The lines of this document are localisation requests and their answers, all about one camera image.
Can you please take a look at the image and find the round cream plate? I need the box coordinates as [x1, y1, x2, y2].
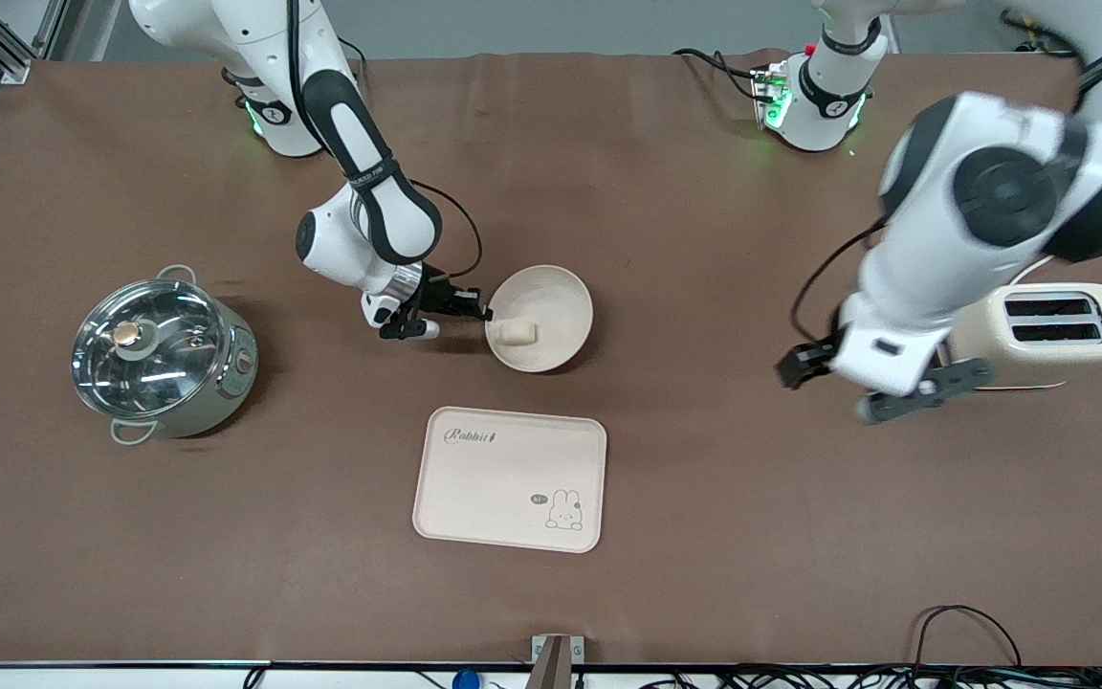
[484, 265, 596, 373]

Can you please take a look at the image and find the cream rabbit print tray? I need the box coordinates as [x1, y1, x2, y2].
[412, 407, 607, 554]

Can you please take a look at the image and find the cream two-slot toaster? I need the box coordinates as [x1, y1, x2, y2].
[948, 282, 1102, 391]

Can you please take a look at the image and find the green electric cooking pot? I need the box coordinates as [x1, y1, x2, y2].
[71, 264, 260, 447]

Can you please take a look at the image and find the glass pot lid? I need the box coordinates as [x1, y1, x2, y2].
[71, 278, 227, 420]

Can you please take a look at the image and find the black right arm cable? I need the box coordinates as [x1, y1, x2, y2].
[409, 179, 485, 280]

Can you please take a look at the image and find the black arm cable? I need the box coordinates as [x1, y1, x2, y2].
[789, 218, 889, 347]
[409, 179, 485, 280]

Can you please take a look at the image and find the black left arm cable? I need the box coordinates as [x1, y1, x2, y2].
[789, 218, 889, 347]

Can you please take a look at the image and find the white toaster power cable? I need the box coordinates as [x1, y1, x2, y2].
[1008, 254, 1056, 287]

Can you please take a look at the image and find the black looped cable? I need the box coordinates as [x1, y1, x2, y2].
[913, 604, 1024, 671]

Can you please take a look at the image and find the black cable bundle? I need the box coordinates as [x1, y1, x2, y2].
[704, 664, 1102, 689]

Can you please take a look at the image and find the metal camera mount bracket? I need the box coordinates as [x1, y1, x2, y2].
[531, 633, 585, 689]

